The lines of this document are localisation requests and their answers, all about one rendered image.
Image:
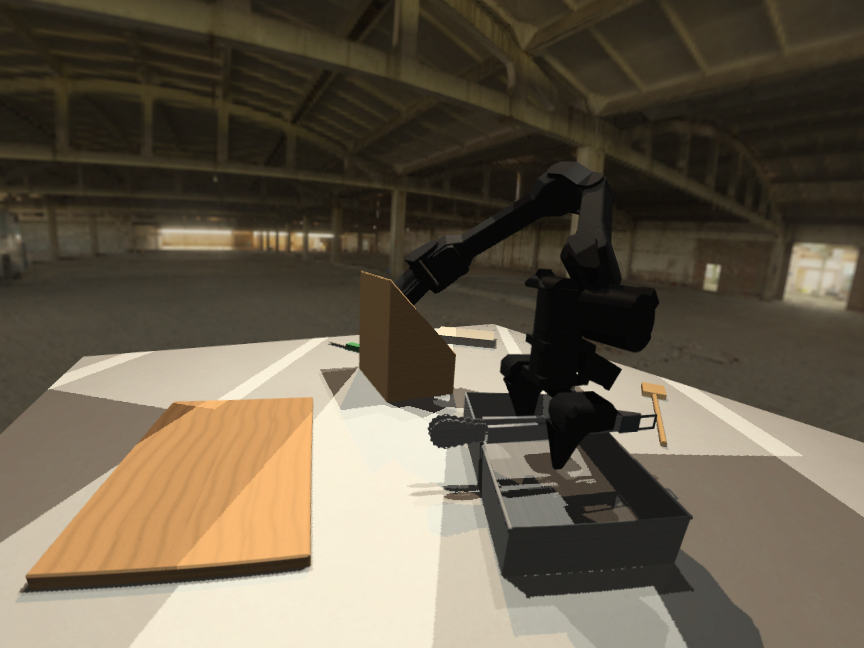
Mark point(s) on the tan wooden mallet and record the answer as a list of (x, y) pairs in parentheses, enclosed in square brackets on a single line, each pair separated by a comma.
[(656, 392)]

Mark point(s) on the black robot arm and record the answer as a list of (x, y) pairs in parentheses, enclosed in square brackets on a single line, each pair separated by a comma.
[(590, 303)]

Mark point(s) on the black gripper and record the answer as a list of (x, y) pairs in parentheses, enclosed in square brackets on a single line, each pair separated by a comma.
[(552, 367)]

